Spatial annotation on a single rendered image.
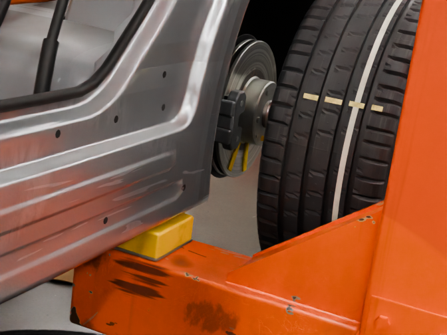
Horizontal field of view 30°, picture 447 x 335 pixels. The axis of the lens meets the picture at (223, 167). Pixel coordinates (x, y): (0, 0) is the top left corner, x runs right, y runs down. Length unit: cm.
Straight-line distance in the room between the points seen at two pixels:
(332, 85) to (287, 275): 36
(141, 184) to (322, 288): 33
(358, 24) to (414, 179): 43
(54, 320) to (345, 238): 158
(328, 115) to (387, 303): 37
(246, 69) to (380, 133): 51
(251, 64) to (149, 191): 63
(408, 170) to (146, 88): 42
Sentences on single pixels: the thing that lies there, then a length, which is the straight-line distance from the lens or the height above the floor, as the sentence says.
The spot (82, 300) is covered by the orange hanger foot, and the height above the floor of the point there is 57.
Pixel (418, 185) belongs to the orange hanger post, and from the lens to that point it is 122.
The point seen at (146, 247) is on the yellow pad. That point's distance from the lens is 143.
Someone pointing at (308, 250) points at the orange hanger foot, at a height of 77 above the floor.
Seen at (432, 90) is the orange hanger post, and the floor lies 106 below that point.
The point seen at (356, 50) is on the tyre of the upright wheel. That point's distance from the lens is 151.
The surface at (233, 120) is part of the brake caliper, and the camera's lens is 176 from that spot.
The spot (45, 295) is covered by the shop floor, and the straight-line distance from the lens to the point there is 289.
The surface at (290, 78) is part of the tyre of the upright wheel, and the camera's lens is 151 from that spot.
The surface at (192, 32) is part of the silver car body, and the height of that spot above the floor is 106.
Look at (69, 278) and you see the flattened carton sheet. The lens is 299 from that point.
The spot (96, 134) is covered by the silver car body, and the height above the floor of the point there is 93.
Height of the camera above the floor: 122
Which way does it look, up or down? 15 degrees down
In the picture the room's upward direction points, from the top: 8 degrees clockwise
